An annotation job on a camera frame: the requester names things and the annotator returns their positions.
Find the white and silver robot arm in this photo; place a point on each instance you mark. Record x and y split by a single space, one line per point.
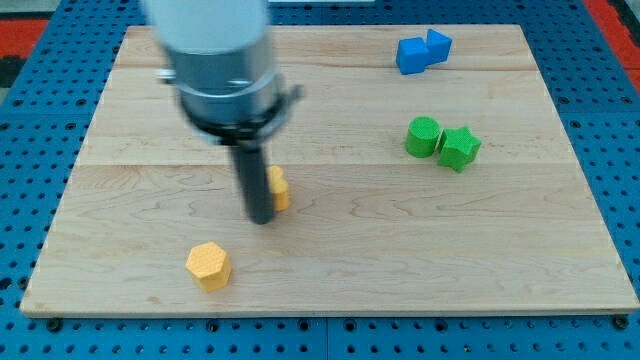
222 63

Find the yellow heart block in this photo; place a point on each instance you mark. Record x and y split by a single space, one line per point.
279 188

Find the yellow hexagon block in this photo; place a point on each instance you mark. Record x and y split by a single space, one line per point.
209 266

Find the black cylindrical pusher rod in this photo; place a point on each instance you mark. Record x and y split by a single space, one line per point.
250 167

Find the wooden board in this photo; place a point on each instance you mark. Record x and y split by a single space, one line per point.
371 230

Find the green cylinder block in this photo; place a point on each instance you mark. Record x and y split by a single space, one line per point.
422 137

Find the green star block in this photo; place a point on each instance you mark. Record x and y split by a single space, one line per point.
457 148

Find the blue cube block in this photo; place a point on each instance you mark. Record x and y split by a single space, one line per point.
411 55

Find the blue triangular block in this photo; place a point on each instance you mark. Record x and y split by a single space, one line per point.
439 46

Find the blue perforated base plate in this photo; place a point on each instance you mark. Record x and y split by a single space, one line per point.
51 103

